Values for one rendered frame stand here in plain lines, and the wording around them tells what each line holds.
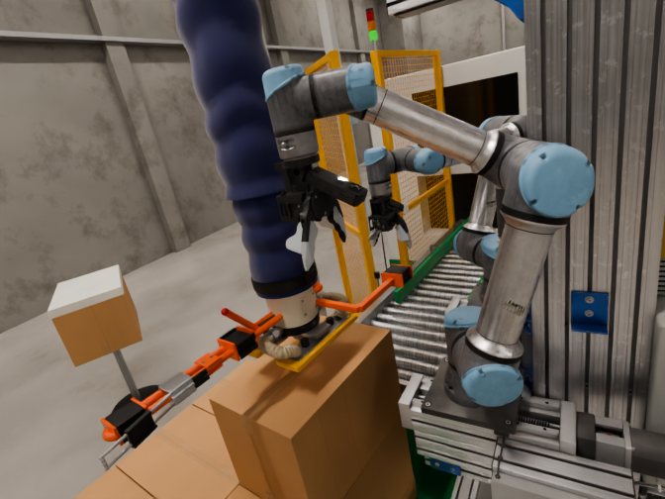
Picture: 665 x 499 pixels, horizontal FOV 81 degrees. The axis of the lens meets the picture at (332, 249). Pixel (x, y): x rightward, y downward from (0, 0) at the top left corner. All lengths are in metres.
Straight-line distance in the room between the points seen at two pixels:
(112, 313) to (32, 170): 4.00
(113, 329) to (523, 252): 2.54
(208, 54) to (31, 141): 5.60
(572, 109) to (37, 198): 6.27
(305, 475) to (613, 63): 1.28
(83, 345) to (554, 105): 2.72
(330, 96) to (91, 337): 2.46
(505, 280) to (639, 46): 0.49
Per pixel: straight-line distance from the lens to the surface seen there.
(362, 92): 0.70
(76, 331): 2.89
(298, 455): 1.30
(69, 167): 6.78
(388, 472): 1.86
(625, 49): 1.00
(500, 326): 0.85
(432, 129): 0.84
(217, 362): 1.20
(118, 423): 1.12
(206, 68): 1.17
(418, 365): 2.06
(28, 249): 6.51
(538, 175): 0.73
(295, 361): 1.29
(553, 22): 0.98
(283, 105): 0.71
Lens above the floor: 1.79
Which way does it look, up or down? 19 degrees down
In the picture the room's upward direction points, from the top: 12 degrees counter-clockwise
